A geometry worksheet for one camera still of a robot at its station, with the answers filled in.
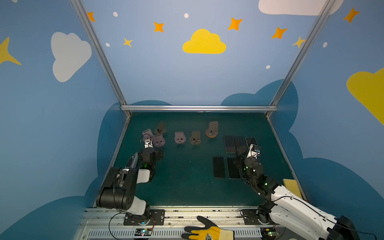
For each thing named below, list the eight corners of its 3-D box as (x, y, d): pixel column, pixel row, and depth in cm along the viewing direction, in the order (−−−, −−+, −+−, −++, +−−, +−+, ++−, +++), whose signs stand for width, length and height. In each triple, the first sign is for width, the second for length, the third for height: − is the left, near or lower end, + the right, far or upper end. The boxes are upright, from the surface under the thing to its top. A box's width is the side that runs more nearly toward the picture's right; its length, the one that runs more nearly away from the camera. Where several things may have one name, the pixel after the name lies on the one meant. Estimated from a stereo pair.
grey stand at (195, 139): (189, 144, 106) (189, 136, 98) (190, 139, 109) (189, 130, 101) (199, 144, 106) (200, 136, 98) (199, 139, 109) (200, 130, 101)
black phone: (214, 177, 90) (214, 176, 89) (212, 158, 99) (212, 156, 97) (225, 177, 90) (226, 176, 89) (222, 158, 99) (223, 156, 97)
